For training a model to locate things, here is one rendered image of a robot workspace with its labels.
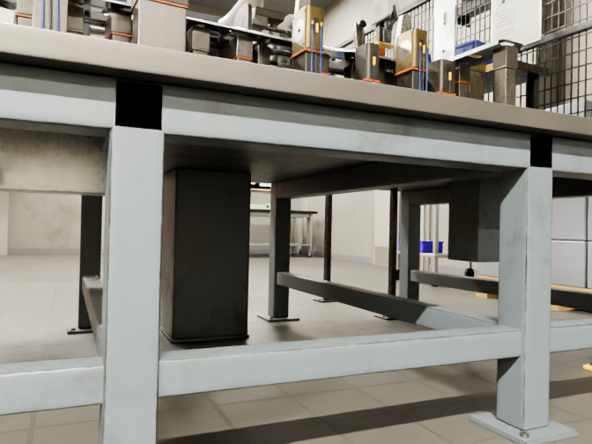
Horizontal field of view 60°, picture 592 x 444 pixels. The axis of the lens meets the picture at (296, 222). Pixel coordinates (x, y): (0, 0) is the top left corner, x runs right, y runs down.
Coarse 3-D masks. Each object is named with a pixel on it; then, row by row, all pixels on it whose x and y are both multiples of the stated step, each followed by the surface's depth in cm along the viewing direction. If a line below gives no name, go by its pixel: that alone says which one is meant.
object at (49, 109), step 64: (0, 64) 70; (0, 128) 92; (64, 128) 75; (128, 128) 76; (192, 128) 80; (256, 128) 85; (320, 128) 90; (384, 128) 95; (448, 128) 102; (64, 192) 98; (128, 192) 76; (320, 192) 201; (448, 192) 246; (512, 192) 114; (576, 192) 185; (128, 256) 76; (448, 256) 148; (512, 256) 114; (128, 320) 76; (448, 320) 133; (512, 320) 113; (576, 320) 125; (0, 384) 70; (64, 384) 74; (128, 384) 76; (192, 384) 81; (256, 384) 86; (512, 384) 113
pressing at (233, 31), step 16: (0, 0) 129; (16, 0) 128; (80, 0) 128; (96, 0) 127; (112, 0) 126; (96, 16) 137; (224, 32) 146; (240, 32) 146; (256, 32) 144; (272, 48) 159; (336, 48) 157; (336, 64) 173; (384, 64) 172
